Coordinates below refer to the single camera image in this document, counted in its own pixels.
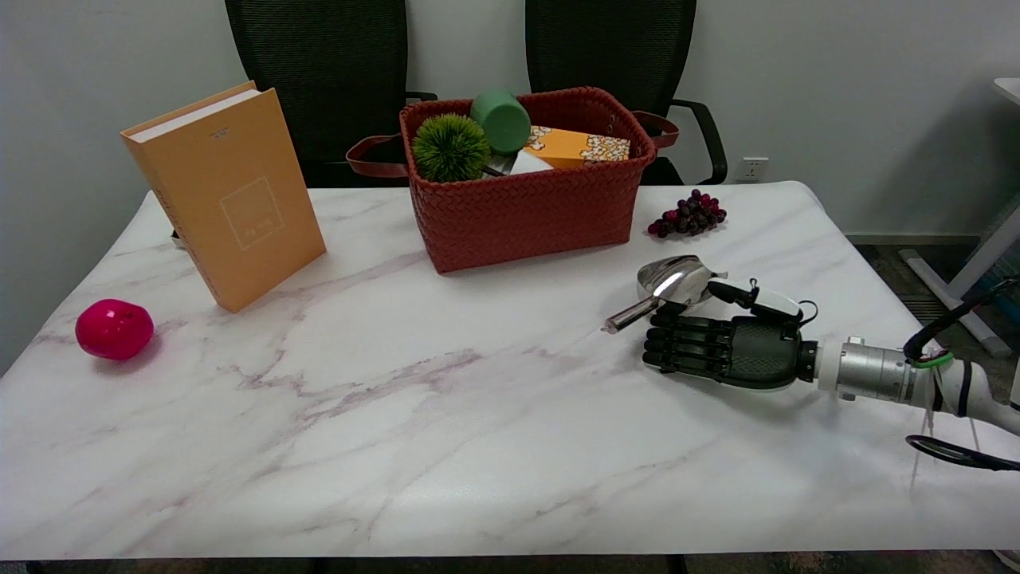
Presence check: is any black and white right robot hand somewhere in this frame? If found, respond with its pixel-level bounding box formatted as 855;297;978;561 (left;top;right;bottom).
642;277;820;391

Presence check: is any stainless steel scoop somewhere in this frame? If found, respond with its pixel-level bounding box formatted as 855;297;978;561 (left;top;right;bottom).
602;255;728;334

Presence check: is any purple grape bunch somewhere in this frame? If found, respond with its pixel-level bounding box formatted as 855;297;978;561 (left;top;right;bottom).
647;189;728;239

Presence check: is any white desk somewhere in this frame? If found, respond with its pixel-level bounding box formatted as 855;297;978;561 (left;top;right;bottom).
900;77;1020;357

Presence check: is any red woven basket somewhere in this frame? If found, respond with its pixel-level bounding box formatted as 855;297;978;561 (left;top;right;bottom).
345;86;681;274

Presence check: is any orange popcorn box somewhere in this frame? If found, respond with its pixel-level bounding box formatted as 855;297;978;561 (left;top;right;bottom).
524;125;631;171

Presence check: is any white box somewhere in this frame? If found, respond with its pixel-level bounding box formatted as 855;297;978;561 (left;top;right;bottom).
508;150;555;176

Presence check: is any black mesh office chair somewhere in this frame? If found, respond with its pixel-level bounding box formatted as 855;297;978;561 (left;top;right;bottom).
524;0;728;186
224;0;437;189

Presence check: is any green cup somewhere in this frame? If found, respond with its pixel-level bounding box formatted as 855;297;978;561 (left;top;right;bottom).
469;89;532;155

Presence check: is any green spiky ball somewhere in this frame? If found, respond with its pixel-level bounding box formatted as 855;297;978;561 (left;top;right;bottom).
412;113;492;183

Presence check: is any orange hardcover book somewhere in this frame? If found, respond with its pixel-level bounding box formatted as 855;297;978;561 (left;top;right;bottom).
120;81;328;314

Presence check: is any magenta plastic ball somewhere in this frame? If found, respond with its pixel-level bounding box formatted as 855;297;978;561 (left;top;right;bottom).
75;299;155;361

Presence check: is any black braided cable with green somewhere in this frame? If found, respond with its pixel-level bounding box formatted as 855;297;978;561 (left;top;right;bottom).
903;276;1020;369

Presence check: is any thin black cable loop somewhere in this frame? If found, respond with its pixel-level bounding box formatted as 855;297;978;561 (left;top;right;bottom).
905;434;1020;472

